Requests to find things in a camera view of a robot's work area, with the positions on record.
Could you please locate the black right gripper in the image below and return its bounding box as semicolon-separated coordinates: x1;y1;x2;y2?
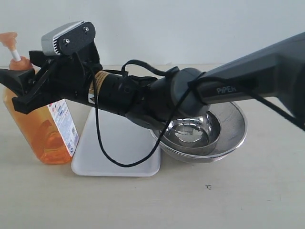
0;42;102;113

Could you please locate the orange pump soap bottle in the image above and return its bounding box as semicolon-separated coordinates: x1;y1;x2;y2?
0;32;80;166

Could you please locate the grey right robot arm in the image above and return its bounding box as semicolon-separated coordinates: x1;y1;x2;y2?
0;31;305;130

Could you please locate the small stainless steel bowl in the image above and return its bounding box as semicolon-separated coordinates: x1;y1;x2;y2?
163;111;222;156

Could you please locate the steel mesh strainer bowl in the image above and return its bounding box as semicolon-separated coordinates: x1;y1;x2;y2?
159;103;248;163

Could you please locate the white rectangular plastic tray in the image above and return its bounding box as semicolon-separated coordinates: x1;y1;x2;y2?
71;108;161;177

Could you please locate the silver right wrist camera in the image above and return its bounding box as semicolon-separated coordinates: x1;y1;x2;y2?
41;21;96;56

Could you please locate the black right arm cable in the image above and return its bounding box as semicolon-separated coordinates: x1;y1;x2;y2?
91;59;305;167

